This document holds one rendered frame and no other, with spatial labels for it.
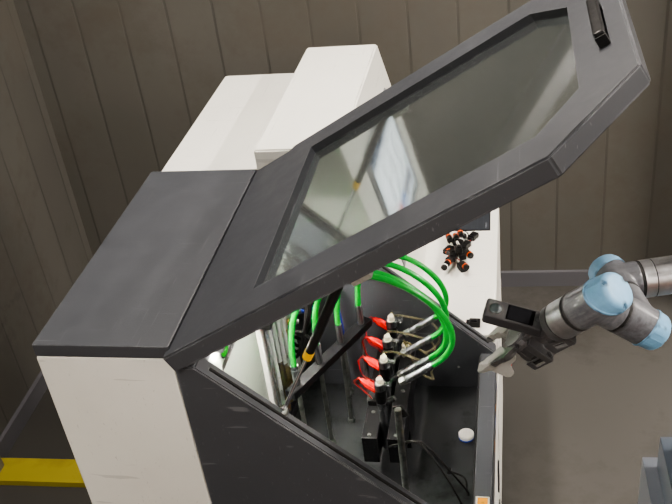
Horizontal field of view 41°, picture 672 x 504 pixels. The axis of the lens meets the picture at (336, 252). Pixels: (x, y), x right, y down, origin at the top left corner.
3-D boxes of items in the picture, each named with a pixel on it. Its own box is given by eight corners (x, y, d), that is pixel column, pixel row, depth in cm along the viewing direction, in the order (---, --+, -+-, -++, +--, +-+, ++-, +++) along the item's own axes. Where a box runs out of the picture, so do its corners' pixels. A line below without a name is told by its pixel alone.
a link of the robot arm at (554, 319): (555, 317, 162) (563, 284, 167) (538, 326, 165) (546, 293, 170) (586, 339, 163) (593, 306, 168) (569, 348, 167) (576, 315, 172)
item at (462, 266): (476, 276, 264) (475, 261, 261) (440, 276, 266) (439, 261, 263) (478, 235, 283) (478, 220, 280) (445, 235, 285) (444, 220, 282)
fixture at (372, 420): (407, 483, 220) (402, 438, 212) (367, 481, 222) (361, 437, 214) (419, 390, 248) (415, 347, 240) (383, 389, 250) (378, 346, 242)
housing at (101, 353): (284, 769, 248) (168, 347, 167) (187, 758, 253) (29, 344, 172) (357, 415, 362) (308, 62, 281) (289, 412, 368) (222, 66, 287)
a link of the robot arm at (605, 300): (639, 317, 156) (602, 298, 153) (593, 340, 164) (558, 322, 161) (637, 280, 160) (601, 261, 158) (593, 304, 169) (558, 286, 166)
